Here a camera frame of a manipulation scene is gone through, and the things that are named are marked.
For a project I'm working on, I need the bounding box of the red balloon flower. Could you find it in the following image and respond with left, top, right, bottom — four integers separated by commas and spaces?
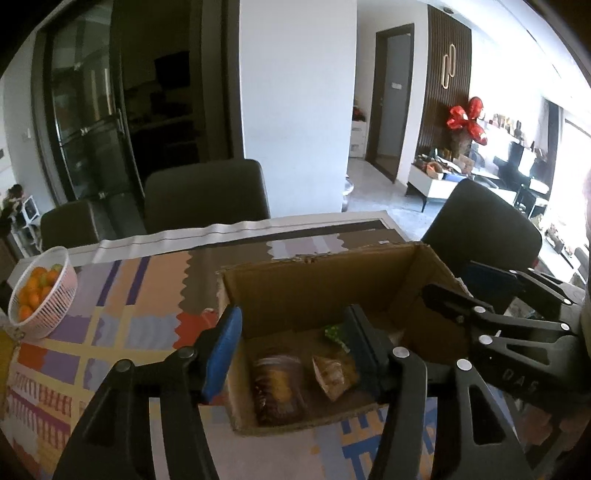
446, 97, 490, 146

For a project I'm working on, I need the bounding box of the white plastic basket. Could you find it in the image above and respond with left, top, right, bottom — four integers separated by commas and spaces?
8, 246, 79, 340

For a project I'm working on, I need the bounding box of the brown bread packet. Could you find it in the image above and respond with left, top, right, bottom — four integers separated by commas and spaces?
252, 348, 309, 425

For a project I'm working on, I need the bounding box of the black and white figurine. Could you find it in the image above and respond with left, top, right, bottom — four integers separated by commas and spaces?
0, 184, 24, 217

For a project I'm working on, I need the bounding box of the white drawer unit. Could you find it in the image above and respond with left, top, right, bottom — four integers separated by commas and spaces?
349, 121, 368, 158

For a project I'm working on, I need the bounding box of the green snack packet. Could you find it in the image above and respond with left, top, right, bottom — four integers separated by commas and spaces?
323, 323, 354, 354

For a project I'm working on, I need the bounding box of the dark dining chair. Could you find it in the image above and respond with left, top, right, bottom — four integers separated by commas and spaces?
421, 178, 543, 282
41, 199, 100, 252
144, 159, 271, 234

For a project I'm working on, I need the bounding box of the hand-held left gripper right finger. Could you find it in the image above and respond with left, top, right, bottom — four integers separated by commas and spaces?
342, 304, 536, 480

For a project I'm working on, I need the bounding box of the white low cabinet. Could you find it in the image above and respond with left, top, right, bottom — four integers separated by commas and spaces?
406, 164, 462, 213

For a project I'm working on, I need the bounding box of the pile of oranges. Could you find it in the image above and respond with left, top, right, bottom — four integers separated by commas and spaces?
16, 264, 63, 324

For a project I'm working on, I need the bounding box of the brown cardboard box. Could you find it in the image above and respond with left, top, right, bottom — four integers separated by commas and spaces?
216, 240, 472, 437

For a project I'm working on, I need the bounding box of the dark slatted wall panel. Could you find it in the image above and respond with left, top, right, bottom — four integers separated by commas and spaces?
418, 4, 472, 160

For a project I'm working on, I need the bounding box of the beige snack bag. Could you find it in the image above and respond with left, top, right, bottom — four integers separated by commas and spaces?
311, 353, 361, 402

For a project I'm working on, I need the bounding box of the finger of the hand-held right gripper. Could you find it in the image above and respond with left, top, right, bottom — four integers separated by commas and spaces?
421, 282, 580, 407
464, 260, 589, 324

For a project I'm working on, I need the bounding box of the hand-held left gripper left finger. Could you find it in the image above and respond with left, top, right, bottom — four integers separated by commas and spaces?
53, 305, 243, 480

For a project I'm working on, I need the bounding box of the black framed glass sliding door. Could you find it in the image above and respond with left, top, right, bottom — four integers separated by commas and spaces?
32, 0, 241, 208

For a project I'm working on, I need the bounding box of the dark framed doorway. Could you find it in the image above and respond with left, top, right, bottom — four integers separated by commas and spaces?
365, 22, 415, 183

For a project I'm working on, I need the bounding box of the gold loop wall ornament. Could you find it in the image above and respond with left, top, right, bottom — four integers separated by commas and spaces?
441, 45, 458, 89

